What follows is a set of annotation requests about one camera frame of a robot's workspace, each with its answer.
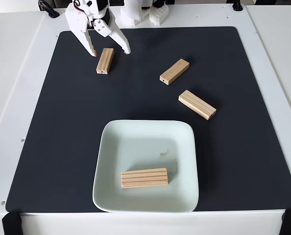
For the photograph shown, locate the pale green square plate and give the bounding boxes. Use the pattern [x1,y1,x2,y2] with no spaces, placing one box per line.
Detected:
[92,119,200,213]

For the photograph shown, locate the black table mat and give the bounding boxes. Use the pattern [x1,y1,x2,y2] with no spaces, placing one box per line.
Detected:
[5,26,291,213]

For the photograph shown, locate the smooth wooden block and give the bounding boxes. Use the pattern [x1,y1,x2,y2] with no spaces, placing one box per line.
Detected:
[96,47,115,74]

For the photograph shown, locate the grooved wooden block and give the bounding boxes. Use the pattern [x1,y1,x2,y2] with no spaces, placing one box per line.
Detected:
[178,90,217,121]
[121,167,170,189]
[159,58,190,86]

